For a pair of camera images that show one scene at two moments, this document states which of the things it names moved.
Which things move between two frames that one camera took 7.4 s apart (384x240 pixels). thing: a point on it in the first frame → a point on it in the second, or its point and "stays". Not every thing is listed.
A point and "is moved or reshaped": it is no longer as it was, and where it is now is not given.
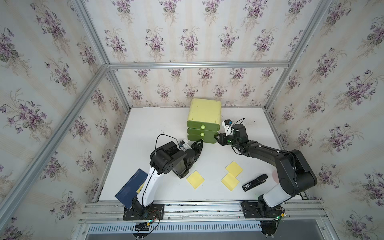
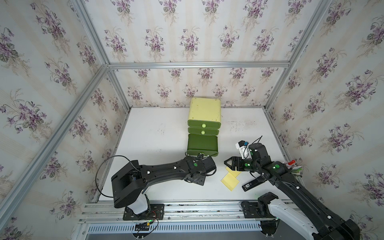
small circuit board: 142,226 stays
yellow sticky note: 234,168 stays
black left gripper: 197,149 → 202,182
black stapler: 259,180 stays
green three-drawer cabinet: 204,119 is moved or reshaped
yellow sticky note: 230,181 stays
